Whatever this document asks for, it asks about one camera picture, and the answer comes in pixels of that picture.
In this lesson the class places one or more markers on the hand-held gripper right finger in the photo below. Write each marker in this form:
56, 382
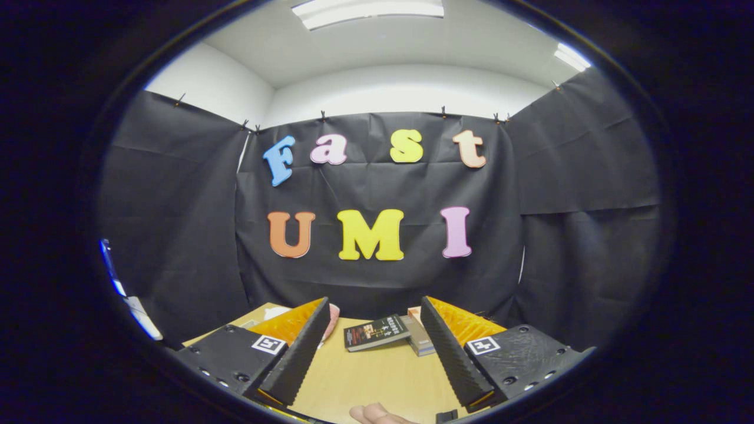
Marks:
450, 359

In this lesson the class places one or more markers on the watermelon slice plush toy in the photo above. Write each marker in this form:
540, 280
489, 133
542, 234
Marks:
333, 318

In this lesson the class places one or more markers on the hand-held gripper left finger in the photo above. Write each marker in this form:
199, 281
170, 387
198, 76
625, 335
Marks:
300, 359

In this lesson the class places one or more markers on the computer monitor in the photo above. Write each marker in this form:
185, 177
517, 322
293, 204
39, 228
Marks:
141, 318

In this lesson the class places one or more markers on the ceiling light panel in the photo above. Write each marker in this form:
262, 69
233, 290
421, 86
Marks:
571, 57
368, 10

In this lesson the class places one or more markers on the black paperback book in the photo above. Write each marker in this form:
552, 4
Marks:
377, 333

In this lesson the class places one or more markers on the white cover book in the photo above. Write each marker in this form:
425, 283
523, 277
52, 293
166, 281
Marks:
418, 338

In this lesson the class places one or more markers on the blue cover book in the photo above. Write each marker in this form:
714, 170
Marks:
425, 352

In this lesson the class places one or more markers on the row of small cloth clips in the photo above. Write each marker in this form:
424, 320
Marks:
323, 115

